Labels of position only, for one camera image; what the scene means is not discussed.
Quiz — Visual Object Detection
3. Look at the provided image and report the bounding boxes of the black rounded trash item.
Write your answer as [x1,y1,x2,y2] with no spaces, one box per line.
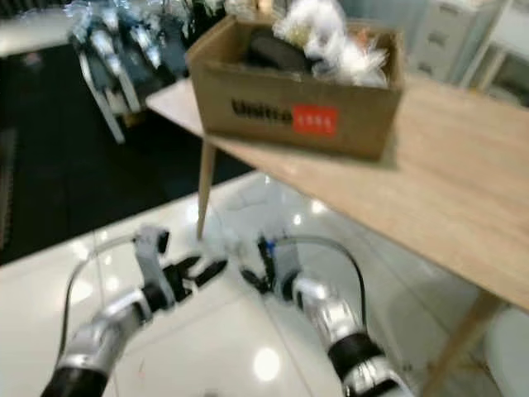
[244,33,317,75]

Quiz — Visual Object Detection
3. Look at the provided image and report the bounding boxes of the white crumpled plastic trash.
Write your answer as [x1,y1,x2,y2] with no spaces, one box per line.
[273,0,389,88]

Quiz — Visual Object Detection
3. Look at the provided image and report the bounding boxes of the cardboard box with red label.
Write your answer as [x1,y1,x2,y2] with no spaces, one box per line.
[186,12,406,162]

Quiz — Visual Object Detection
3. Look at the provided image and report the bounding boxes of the light wooden table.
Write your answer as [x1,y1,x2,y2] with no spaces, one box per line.
[147,76,529,397]

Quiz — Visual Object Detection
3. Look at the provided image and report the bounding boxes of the white round stool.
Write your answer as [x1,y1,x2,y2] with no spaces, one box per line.
[486,308,529,397]

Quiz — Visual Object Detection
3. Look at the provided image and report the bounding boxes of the white drawer cabinet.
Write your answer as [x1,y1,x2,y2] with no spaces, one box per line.
[409,0,495,85]

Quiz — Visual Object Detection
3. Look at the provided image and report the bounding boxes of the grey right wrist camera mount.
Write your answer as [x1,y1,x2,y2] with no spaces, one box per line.
[260,236,303,300]

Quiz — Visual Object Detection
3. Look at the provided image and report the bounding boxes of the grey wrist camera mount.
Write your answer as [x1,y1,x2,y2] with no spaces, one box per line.
[135,225,172,290]
[260,236,303,300]

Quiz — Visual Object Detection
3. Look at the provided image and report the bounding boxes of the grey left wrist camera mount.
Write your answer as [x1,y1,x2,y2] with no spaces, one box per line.
[135,225,172,290]

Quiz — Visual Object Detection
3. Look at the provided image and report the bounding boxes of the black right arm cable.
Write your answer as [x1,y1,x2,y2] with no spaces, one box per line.
[277,235,369,328]

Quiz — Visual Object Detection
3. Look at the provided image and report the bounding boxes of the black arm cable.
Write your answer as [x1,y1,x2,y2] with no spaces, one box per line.
[58,235,140,365]
[277,235,369,328]

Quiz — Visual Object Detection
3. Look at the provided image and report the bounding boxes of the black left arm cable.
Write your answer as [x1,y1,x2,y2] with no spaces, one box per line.
[58,235,140,365]

